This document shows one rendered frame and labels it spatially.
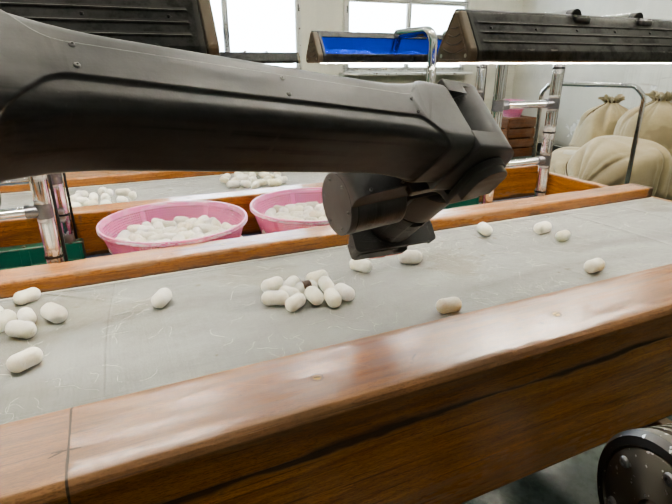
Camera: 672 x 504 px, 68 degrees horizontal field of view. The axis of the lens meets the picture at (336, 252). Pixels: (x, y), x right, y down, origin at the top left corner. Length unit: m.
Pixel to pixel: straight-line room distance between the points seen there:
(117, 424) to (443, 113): 0.35
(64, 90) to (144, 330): 0.44
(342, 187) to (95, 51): 0.23
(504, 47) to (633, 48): 0.28
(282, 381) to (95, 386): 0.19
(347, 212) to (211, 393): 0.20
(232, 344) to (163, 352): 0.07
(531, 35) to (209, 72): 0.66
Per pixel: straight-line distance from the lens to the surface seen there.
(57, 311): 0.69
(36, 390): 0.58
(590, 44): 0.95
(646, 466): 0.45
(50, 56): 0.25
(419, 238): 0.56
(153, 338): 0.62
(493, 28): 0.82
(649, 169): 3.52
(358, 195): 0.41
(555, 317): 0.63
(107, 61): 0.25
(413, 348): 0.52
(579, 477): 1.60
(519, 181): 1.53
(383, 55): 1.34
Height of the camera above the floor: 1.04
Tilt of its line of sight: 21 degrees down
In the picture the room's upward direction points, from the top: straight up
